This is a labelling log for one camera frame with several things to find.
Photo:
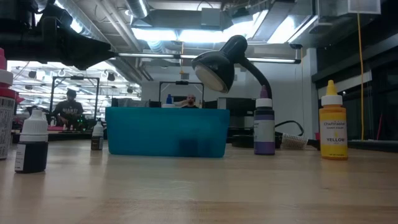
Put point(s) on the black background rig frame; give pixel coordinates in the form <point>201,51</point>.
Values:
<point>182,82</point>
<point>76,77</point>

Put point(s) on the long ceiling light bar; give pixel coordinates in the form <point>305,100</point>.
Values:
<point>149,55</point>

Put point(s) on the person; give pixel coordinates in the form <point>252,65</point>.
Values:
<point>69,109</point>
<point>191,101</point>

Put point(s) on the teal plastic bin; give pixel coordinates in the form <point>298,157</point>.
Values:
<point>149,133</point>

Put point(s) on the black desk lamp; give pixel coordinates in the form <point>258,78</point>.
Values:
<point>217,65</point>

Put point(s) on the yellow food coloring bottle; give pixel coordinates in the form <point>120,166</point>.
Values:
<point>333,118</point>

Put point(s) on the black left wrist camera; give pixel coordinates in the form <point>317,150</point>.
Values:
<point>56,15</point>

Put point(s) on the red rod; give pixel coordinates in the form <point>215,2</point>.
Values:
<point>379,127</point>

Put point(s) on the pink food coloring bottle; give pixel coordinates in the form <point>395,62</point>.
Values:
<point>6,124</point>

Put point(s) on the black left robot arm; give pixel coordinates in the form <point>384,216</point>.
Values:
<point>18,46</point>

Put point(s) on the blue food coloring bottle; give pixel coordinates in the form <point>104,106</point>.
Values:
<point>168,99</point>

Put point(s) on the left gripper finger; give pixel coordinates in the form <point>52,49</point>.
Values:
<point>87,64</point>
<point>84,48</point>

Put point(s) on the purple food coloring bottle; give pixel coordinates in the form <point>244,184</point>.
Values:
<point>264,143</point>

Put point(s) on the red cup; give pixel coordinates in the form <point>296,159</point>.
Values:
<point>317,136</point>

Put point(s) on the dark equipment cabinet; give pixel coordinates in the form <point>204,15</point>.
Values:
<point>241,112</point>

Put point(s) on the dark background side table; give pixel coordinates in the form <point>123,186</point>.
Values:
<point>373,145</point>

